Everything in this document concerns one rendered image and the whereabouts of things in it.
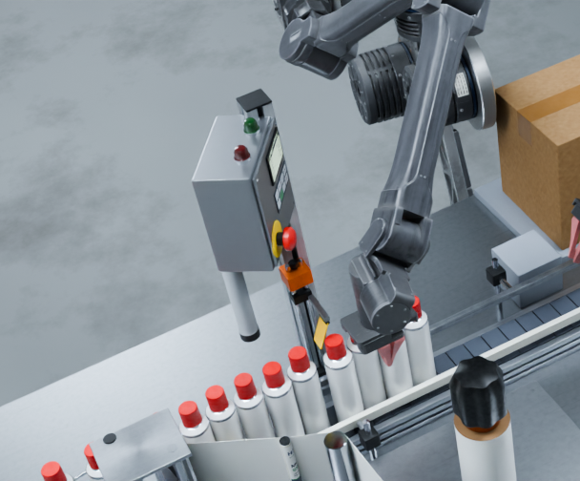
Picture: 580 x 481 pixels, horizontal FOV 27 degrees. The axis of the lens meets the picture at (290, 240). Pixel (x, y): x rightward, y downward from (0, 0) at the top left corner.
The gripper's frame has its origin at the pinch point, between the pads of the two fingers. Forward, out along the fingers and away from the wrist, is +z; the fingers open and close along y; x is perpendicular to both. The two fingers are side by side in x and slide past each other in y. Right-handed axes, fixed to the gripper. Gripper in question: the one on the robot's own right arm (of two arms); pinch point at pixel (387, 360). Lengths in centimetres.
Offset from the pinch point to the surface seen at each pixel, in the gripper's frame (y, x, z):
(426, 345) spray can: 14.5, 17.7, 19.7
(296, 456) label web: -16.7, 6.2, 17.5
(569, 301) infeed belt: 47, 22, 31
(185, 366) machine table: -22, 56, 35
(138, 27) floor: 48, 348, 110
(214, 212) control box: -14.5, 22.3, -22.7
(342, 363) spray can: -1.6, 17.4, 14.3
